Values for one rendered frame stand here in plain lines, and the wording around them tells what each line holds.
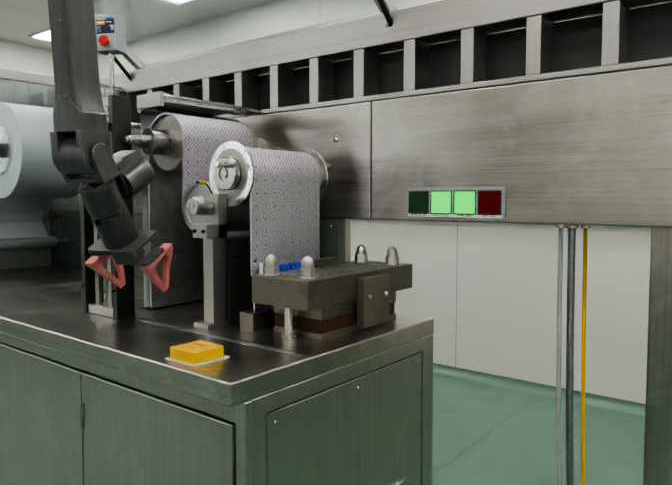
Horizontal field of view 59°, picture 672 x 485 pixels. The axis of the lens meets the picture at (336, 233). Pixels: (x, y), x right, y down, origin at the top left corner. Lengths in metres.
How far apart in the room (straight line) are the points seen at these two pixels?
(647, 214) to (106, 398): 1.14
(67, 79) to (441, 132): 0.82
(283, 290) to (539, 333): 2.80
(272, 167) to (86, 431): 0.71
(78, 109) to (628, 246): 3.15
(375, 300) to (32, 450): 0.93
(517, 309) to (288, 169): 2.68
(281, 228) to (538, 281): 2.62
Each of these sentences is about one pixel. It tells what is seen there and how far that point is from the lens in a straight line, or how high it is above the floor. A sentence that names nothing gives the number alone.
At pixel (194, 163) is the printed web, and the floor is 1.28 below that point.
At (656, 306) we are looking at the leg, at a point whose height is 0.96.
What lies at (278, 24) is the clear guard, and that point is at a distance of 1.80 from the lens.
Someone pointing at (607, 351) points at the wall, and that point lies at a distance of 3.78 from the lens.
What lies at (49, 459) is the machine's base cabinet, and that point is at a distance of 1.66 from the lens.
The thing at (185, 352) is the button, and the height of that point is 0.92.
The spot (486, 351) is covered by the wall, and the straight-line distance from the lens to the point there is 4.04.
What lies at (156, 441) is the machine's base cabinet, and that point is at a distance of 1.25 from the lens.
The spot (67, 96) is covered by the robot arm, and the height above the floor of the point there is 1.34.
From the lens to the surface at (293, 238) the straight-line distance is 1.44.
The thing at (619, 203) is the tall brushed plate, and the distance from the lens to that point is 1.28.
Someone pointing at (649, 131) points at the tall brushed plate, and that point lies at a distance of 1.28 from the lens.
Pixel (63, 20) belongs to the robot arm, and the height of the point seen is 1.45.
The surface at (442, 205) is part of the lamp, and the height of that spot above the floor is 1.18.
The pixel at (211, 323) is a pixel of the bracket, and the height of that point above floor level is 0.91.
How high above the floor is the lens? 1.20
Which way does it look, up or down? 3 degrees down
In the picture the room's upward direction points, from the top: straight up
